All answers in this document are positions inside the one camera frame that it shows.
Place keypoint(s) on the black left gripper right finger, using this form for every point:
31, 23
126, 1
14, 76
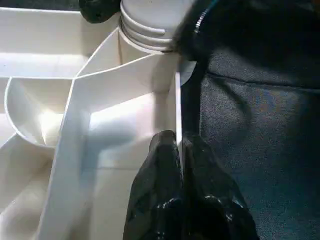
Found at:
212, 205

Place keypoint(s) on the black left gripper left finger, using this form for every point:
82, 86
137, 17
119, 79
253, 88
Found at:
155, 195

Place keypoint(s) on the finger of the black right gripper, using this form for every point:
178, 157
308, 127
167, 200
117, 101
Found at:
98, 11
200, 37

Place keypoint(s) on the white plastic table leg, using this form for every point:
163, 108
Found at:
150, 25

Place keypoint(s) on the white plastic table top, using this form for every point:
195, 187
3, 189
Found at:
50, 50

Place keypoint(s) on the black shiny table mat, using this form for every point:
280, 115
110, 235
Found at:
275, 150

